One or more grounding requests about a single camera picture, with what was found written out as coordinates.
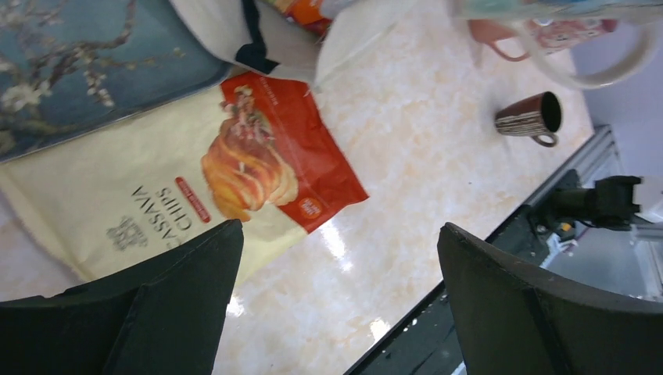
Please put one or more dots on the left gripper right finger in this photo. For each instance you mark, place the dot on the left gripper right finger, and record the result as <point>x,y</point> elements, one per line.
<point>579,330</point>

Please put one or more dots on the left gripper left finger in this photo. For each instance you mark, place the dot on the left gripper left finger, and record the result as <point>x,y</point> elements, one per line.
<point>164,315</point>

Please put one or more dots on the brown cup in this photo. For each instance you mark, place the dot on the brown cup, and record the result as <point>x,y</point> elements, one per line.
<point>538,117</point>

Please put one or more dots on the pink cup off tray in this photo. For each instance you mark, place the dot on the pink cup off tray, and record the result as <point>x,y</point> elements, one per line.
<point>551,36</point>

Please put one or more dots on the beige canvas tote bag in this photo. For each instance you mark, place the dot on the beige canvas tote bag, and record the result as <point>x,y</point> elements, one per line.
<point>255,36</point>

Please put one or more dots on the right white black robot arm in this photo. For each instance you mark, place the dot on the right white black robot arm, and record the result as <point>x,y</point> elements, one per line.
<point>615,203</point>

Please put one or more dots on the cassava chips bag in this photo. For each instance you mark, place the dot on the cassava chips bag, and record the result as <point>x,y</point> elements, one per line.
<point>253,149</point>

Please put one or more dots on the floral blue serving tray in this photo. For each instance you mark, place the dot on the floral blue serving tray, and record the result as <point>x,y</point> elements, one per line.
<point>71,67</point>

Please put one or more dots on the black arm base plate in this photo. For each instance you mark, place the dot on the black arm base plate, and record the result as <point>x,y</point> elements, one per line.
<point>478,298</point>

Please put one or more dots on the aluminium frame rail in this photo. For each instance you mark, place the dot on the aluminium frame rail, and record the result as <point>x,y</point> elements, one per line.
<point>625,262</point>

